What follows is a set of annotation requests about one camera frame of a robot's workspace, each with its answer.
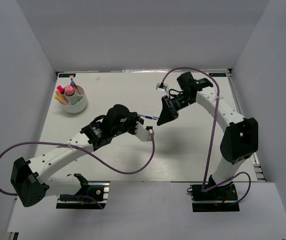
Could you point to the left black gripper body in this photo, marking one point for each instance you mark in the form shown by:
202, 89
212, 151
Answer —
129, 126

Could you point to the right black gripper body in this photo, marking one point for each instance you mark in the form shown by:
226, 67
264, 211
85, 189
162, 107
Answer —
180, 101

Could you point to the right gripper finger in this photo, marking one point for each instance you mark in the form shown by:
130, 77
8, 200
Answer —
166, 103
167, 116

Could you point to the blue pen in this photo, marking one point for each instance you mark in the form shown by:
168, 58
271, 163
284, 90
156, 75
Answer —
147, 116

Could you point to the green eraser case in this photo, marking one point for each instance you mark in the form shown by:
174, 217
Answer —
78, 101

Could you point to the pink glue bottle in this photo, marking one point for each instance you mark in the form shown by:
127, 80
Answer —
69, 91

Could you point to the red pen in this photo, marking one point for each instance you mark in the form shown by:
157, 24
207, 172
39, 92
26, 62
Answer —
75, 86

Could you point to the orange pink highlighter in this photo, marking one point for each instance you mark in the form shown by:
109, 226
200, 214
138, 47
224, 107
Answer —
61, 100

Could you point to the grey orange highlighter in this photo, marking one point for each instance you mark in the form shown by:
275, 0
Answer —
59, 93

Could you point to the pink black highlighter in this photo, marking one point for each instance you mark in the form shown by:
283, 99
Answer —
60, 89

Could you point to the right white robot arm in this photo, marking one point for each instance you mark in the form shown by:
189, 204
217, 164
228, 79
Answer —
240, 139

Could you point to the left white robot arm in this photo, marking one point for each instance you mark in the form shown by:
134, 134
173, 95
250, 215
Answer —
34, 179

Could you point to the blue label sticker right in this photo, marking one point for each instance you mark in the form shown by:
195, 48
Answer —
217, 74

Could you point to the blue label sticker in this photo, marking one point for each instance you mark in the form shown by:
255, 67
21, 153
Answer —
217, 74
66, 75

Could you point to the white round organizer container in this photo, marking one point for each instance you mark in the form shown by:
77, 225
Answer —
72, 107

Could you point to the blue label sticker left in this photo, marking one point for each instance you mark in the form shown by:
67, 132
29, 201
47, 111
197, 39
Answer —
66, 75

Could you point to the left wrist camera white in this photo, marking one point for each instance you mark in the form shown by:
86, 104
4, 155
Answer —
143, 134

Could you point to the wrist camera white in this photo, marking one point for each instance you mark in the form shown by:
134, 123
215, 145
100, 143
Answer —
163, 87
143, 134

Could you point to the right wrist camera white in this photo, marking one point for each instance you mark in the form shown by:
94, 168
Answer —
163, 87

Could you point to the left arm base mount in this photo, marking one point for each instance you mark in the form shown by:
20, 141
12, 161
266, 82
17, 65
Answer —
94, 196

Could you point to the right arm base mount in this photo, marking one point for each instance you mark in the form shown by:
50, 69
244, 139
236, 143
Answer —
220, 199

